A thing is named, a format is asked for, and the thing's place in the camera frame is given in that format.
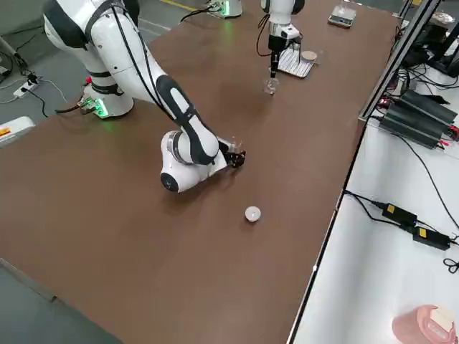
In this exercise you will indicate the aluminium frame post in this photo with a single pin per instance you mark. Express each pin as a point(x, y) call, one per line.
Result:
point(394, 64)

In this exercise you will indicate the ribbed metal tray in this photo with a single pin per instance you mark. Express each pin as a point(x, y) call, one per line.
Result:
point(294, 66)

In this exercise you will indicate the black finned power supply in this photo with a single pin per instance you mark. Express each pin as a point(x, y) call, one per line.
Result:
point(416, 118)

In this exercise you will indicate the pink plastic container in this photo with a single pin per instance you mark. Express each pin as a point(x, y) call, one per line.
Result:
point(412, 326)

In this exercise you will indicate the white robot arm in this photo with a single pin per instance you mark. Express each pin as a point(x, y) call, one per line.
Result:
point(279, 10)
point(118, 53)

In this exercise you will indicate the white power strip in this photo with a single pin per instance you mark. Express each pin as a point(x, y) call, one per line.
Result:
point(25, 89)

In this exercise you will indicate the black power adapter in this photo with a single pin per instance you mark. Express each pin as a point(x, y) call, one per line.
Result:
point(398, 213)
point(430, 237)

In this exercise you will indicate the small white round cap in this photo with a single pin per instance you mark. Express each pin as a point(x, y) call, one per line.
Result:
point(252, 214)

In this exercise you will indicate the clear glass beaker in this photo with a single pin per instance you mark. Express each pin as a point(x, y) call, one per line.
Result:
point(236, 145)

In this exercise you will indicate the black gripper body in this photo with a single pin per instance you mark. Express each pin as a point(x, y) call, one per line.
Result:
point(226, 150)
point(277, 43)

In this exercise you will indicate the digital scale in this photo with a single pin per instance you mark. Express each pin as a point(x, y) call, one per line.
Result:
point(340, 19)

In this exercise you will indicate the white box orange label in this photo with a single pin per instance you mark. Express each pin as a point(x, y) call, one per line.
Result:
point(14, 130)

